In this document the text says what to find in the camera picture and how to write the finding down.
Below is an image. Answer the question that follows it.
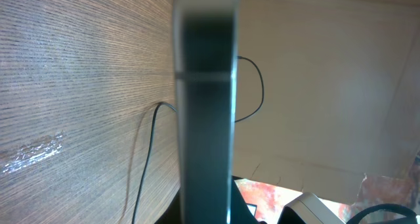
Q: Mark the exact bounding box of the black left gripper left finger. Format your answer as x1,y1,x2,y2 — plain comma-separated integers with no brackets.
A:
155,190,181,224

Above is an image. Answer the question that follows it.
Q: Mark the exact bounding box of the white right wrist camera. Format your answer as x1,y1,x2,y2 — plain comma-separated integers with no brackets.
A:
278,192,345,224

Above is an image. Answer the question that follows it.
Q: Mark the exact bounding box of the cyan screen smartphone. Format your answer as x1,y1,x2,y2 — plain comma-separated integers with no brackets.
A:
173,0,237,223

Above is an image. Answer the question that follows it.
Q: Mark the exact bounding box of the black usb charging cable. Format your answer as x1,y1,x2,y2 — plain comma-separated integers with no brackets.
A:
131,55,265,224

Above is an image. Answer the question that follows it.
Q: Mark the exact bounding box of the colourful wall poster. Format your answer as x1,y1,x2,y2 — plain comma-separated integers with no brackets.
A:
236,156,419,223

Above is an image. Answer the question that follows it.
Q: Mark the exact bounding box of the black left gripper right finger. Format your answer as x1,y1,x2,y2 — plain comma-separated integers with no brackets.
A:
230,176,259,224

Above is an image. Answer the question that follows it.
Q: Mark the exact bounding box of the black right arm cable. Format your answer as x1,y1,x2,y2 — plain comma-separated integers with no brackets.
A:
346,203,418,224

